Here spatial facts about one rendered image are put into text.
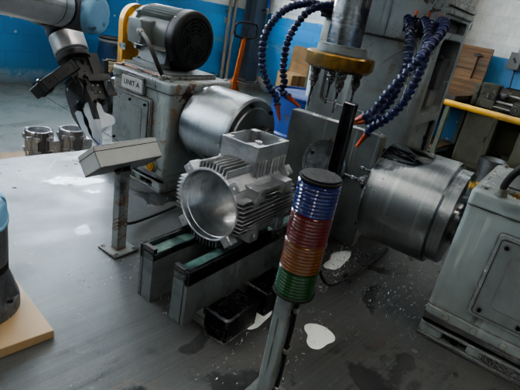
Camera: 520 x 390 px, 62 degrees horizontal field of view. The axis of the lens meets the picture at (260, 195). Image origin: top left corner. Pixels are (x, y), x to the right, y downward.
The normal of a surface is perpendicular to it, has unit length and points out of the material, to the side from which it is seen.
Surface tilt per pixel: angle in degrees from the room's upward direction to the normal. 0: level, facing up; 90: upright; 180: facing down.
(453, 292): 90
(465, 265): 90
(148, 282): 90
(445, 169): 24
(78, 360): 0
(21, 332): 2
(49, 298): 0
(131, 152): 52
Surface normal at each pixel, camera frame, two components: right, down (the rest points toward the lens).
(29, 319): 0.18, -0.92
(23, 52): 0.70, 0.39
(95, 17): 0.94, 0.27
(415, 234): -0.61, 0.36
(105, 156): 0.73, -0.27
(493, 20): -0.69, 0.17
